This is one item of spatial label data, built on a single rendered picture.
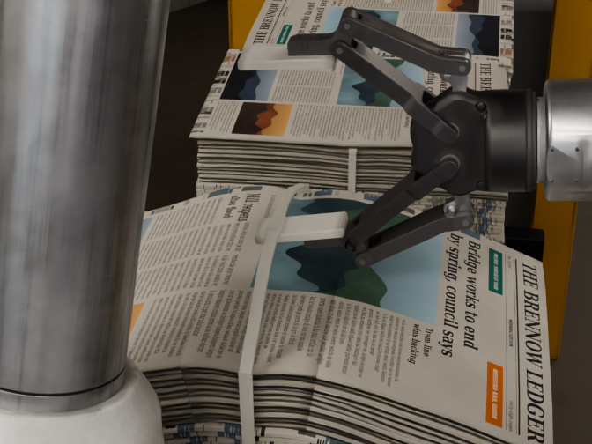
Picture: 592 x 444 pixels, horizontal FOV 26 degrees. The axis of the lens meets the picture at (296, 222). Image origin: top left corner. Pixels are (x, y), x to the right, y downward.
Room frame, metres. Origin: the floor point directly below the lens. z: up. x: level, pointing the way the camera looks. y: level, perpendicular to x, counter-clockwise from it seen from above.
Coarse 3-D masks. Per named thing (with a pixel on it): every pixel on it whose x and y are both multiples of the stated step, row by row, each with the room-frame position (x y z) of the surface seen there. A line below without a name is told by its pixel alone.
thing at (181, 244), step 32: (224, 192) 1.01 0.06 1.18; (160, 224) 0.99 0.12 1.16; (192, 224) 0.97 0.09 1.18; (224, 224) 0.95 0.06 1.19; (160, 256) 0.92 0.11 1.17; (192, 256) 0.90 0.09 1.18; (160, 288) 0.86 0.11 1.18; (192, 288) 0.85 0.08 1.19; (160, 320) 0.81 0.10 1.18; (192, 320) 0.80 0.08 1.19; (128, 352) 0.77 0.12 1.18; (160, 352) 0.76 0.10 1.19; (160, 384) 0.74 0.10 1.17; (192, 416) 0.74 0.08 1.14
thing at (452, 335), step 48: (432, 240) 0.95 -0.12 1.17; (480, 240) 0.97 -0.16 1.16; (384, 288) 0.85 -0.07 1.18; (432, 288) 0.87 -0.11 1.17; (480, 288) 0.89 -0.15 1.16; (528, 288) 0.92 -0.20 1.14; (336, 336) 0.78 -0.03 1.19; (384, 336) 0.79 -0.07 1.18; (432, 336) 0.80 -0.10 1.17; (480, 336) 0.82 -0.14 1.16; (528, 336) 0.84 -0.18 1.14; (336, 384) 0.72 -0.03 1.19; (384, 384) 0.73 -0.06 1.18; (432, 384) 0.74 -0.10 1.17; (480, 384) 0.76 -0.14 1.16; (528, 384) 0.78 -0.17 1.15; (336, 432) 0.72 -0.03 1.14; (384, 432) 0.72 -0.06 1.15; (432, 432) 0.71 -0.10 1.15; (480, 432) 0.71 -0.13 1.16; (528, 432) 0.72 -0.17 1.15
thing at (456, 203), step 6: (450, 198) 0.85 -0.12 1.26; (456, 198) 0.84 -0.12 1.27; (462, 198) 0.84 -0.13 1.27; (468, 198) 0.84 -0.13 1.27; (444, 204) 0.85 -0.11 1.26; (450, 204) 0.84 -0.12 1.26; (456, 204) 0.84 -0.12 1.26; (462, 204) 0.84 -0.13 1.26; (468, 204) 0.84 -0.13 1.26; (444, 210) 0.84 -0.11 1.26; (450, 210) 0.84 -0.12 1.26; (456, 210) 0.84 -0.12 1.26; (462, 210) 0.84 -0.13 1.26; (468, 210) 0.84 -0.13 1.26; (450, 216) 0.84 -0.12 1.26
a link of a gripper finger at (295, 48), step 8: (352, 16) 0.86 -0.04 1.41; (336, 32) 0.86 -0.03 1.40; (296, 40) 0.86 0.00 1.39; (304, 40) 0.86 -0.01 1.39; (312, 40) 0.86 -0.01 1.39; (320, 40) 0.86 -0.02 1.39; (328, 40) 0.86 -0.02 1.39; (336, 40) 0.86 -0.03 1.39; (344, 40) 0.85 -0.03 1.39; (288, 48) 0.86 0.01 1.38; (296, 48) 0.86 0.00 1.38; (304, 48) 0.86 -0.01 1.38; (312, 48) 0.86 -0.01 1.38; (320, 48) 0.86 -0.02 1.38; (328, 48) 0.86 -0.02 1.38
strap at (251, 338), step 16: (288, 192) 0.93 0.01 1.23; (272, 224) 0.86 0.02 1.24; (272, 240) 0.84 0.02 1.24; (272, 256) 0.82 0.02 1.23; (256, 272) 0.80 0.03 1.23; (256, 288) 0.79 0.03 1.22; (256, 304) 0.78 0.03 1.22; (256, 320) 0.76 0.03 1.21; (256, 336) 0.75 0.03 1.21; (240, 368) 0.73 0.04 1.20
